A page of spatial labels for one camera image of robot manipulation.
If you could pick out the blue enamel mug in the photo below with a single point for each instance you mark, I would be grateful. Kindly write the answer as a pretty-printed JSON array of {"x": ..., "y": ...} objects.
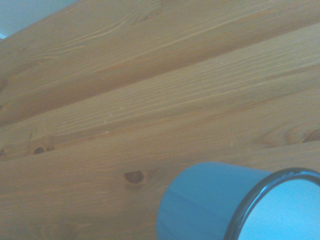
[{"x": 200, "y": 200}]

